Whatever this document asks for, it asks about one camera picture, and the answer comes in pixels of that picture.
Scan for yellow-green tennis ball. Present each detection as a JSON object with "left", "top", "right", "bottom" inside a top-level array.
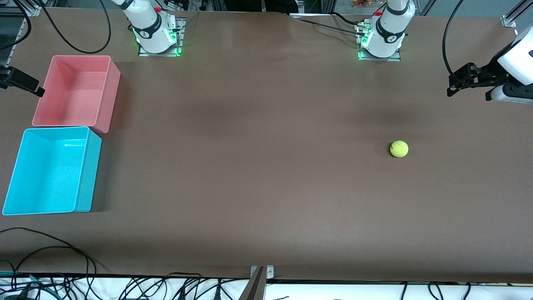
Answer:
[{"left": 390, "top": 140, "right": 409, "bottom": 158}]

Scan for pink plastic bin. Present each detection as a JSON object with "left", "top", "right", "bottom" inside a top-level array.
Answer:
[{"left": 32, "top": 55, "right": 122, "bottom": 134}]

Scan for blue plastic bin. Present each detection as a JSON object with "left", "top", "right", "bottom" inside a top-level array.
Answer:
[{"left": 2, "top": 126, "right": 102, "bottom": 216}]

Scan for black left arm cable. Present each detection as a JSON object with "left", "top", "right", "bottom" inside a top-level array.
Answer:
[{"left": 442, "top": 0, "right": 465, "bottom": 82}]

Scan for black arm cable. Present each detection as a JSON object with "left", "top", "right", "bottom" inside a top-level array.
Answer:
[
  {"left": 0, "top": 0, "right": 32, "bottom": 51},
  {"left": 442, "top": 0, "right": 465, "bottom": 82}
]

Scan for aluminium frame profile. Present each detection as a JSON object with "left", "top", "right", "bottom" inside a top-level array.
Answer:
[
  {"left": 501, "top": 0, "right": 533, "bottom": 28},
  {"left": 8, "top": 2, "right": 43, "bottom": 53}
]

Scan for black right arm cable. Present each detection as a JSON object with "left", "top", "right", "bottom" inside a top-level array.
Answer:
[{"left": 0, "top": 0, "right": 32, "bottom": 51}]

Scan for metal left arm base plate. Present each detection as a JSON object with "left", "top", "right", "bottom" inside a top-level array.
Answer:
[{"left": 357, "top": 21, "right": 402, "bottom": 62}]

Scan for long looping black cable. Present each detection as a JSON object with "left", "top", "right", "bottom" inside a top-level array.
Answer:
[{"left": 38, "top": 0, "right": 112, "bottom": 55}]

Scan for short black base cable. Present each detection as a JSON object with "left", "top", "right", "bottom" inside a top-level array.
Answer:
[{"left": 331, "top": 12, "right": 365, "bottom": 26}]

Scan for black base power cable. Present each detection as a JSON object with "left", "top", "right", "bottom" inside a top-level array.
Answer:
[{"left": 290, "top": 15, "right": 367, "bottom": 36}]

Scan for black cable across table edge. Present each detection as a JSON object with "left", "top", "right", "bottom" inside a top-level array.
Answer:
[{"left": 0, "top": 227, "right": 97, "bottom": 275}]

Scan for small metal table bracket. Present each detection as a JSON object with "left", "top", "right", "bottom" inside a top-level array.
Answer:
[{"left": 250, "top": 265, "right": 274, "bottom": 280}]

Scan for dark camera mount bar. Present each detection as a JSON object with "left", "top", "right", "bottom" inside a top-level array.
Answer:
[{"left": 239, "top": 267, "right": 267, "bottom": 300}]

